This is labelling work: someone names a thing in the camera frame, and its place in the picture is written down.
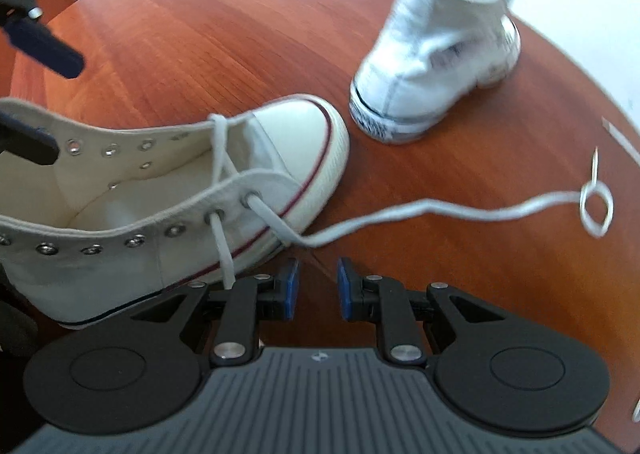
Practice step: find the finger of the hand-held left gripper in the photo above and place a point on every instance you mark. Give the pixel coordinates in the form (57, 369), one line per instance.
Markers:
(30, 144)
(45, 49)

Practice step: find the cream high-top shoe red stripe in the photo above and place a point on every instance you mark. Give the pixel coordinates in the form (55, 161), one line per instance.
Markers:
(295, 134)

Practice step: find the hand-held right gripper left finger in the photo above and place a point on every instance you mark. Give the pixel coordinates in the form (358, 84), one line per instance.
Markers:
(291, 289)

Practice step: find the white high-top shoe black stripe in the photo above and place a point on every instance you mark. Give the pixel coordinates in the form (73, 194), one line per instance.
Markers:
(425, 59)

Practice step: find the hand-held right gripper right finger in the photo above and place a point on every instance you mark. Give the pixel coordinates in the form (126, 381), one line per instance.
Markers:
(345, 291)

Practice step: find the white shoelace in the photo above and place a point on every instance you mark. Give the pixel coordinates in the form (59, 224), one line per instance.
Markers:
(425, 206)
(622, 141)

